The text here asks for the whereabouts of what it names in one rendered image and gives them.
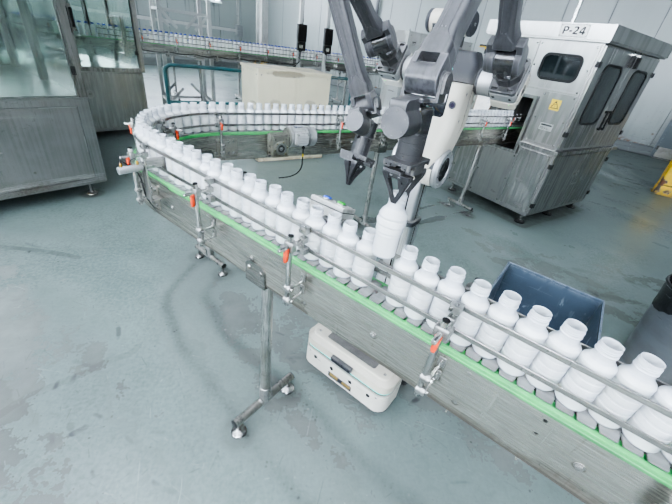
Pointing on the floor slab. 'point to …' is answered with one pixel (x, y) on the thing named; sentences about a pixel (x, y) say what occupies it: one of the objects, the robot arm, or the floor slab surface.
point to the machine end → (563, 115)
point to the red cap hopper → (186, 28)
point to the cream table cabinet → (284, 90)
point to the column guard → (664, 183)
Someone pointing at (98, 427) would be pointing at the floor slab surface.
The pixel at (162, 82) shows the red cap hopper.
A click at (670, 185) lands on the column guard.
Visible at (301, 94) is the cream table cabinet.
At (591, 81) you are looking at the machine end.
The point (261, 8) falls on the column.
